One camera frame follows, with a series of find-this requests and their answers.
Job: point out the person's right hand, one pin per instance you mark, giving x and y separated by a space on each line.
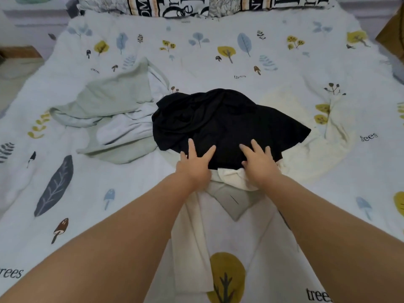
260 166

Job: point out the person's left hand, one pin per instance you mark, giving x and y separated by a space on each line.
194 168

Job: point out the black garment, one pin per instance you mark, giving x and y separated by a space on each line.
227 123

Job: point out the cream long-sleeve top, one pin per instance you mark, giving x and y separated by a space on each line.
322 148

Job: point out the sage green zip jacket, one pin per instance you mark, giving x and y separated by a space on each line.
113 97

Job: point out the bed with leaf print bedding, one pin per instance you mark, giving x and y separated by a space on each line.
63 110

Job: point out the person's right forearm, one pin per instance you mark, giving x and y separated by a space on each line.
341 243

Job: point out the person's left forearm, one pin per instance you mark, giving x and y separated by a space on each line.
107 249

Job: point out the black white patterned pillow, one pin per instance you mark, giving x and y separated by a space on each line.
151 4
271 1

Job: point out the wooden dressing table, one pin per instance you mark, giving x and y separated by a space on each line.
394 34

